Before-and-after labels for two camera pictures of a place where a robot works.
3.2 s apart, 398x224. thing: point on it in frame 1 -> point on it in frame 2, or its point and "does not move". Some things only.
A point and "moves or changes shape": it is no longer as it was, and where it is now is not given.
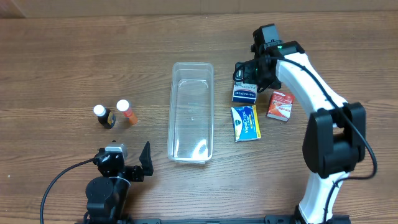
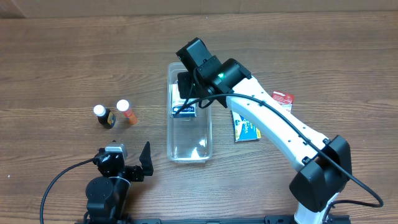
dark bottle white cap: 105,116 does not move
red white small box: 280,106 does not move
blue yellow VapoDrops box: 246,126 does not move
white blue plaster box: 244,93 moves or changes shape
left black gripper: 130,172 does not move
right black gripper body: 249,73 -> 184,84
